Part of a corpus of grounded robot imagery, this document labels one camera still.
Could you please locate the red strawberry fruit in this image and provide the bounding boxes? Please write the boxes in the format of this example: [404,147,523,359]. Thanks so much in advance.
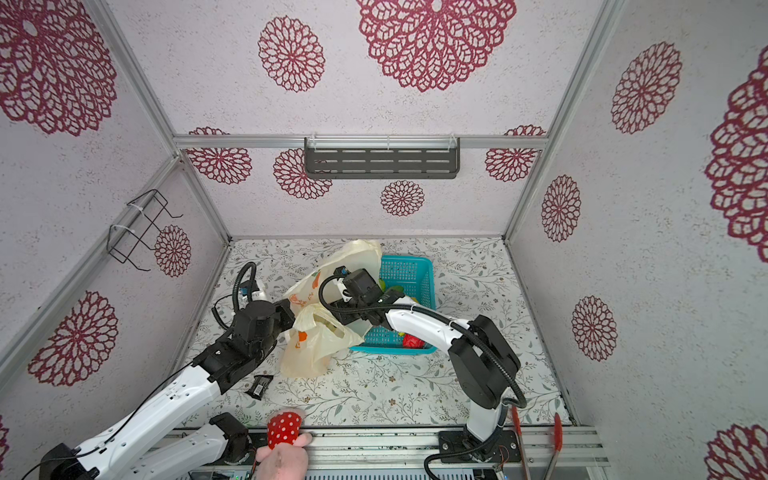
[402,334,425,350]

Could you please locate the cream plastic bag orange print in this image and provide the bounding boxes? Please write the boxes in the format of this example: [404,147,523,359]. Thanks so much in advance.
[280,240,382,378]

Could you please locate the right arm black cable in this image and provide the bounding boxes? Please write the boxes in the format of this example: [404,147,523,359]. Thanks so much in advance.
[317,274,528,410]

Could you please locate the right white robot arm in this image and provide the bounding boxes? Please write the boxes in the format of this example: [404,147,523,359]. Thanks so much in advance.
[318,266,527,466]

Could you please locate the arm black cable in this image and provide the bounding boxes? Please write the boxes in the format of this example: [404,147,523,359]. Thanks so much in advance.
[212,261,259,331]
[317,274,528,410]

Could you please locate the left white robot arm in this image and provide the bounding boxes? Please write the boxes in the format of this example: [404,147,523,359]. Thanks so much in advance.
[38,299,295,479]

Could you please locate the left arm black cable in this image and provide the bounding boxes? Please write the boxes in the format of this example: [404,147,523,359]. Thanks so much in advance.
[212,261,259,331]

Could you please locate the teal plastic basket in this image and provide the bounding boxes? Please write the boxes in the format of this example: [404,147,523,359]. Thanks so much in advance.
[350,255,437,356]

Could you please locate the grey wall shelf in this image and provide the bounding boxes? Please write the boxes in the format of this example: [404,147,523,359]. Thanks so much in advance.
[304,137,461,180]

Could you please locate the red handled tongs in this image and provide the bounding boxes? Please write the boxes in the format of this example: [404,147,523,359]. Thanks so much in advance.
[512,407,564,480]

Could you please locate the pink plush toy spotted cap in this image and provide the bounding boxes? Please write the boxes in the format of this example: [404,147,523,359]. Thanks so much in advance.
[254,408,312,480]

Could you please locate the black wire wall rack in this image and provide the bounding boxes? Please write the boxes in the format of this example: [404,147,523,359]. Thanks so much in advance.
[105,188,184,273]

